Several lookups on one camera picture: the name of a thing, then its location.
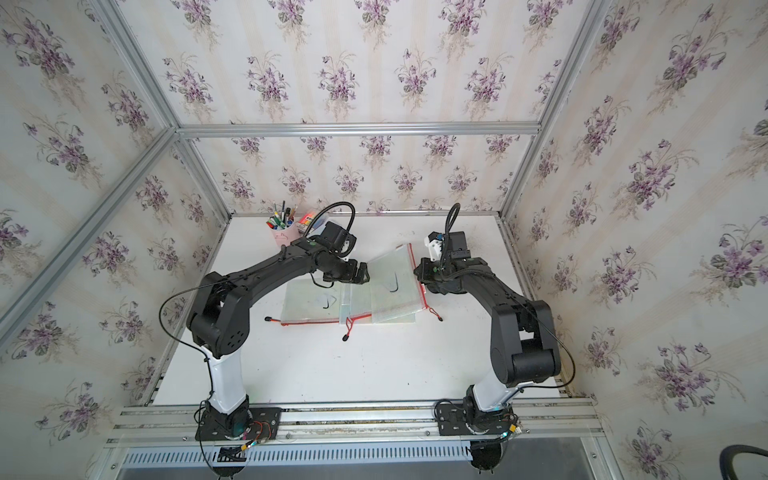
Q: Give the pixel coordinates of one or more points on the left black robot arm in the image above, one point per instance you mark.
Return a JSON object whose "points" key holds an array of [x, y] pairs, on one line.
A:
{"points": [[219, 319]]}

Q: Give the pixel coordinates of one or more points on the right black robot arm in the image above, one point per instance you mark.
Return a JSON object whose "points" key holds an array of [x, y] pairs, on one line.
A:
{"points": [[524, 350]]}

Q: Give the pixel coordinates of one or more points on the black chair part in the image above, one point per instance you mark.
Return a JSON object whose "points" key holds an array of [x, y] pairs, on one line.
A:
{"points": [[743, 462]]}

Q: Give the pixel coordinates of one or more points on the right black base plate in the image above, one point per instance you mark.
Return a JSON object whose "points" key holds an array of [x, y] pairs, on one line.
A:
{"points": [[465, 418]]}

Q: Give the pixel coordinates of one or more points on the pink pen cup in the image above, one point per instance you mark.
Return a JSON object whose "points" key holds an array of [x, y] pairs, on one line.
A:
{"points": [[285, 236]]}

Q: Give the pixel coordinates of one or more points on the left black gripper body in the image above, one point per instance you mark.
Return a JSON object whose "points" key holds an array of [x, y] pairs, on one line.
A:
{"points": [[345, 271]]}

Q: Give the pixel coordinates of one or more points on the mesh document bag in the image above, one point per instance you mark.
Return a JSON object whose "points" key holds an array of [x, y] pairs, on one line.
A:
{"points": [[307, 303], [392, 287], [377, 318]]}

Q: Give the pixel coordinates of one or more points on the colourful marker box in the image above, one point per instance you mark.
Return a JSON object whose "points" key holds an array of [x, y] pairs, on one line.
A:
{"points": [[305, 221]]}

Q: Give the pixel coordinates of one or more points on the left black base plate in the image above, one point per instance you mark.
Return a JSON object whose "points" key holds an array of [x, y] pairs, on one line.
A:
{"points": [[240, 427]]}

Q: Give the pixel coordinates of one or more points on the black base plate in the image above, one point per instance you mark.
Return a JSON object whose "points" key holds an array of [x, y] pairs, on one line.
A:
{"points": [[465, 418], [240, 427]]}

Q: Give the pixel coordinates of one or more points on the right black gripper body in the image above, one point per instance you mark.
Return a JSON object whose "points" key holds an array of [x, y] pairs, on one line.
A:
{"points": [[431, 270]]}

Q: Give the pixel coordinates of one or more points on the aluminium mounting rail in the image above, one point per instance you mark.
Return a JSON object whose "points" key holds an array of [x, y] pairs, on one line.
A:
{"points": [[348, 422]]}

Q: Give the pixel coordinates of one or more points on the white ventilation grille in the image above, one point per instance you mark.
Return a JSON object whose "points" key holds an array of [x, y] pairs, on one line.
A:
{"points": [[297, 455]]}

